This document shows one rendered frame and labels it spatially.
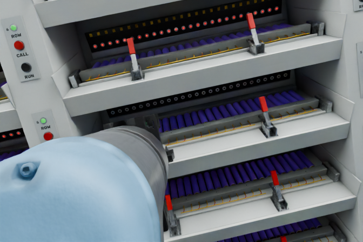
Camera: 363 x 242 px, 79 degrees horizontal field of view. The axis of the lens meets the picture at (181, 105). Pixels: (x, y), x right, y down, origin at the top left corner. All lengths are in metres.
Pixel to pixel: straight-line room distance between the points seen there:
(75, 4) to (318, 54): 0.52
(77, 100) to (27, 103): 0.10
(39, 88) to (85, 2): 0.19
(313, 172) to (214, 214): 0.28
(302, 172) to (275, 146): 0.16
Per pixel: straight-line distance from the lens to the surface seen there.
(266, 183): 0.66
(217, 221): 0.61
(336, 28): 0.61
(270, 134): 0.55
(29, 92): 0.54
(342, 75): 0.62
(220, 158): 0.52
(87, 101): 0.50
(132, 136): 0.18
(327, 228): 0.82
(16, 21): 0.55
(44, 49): 0.53
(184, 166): 0.52
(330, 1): 0.63
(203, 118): 0.59
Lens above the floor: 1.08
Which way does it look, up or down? 9 degrees down
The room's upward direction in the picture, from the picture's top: 12 degrees counter-clockwise
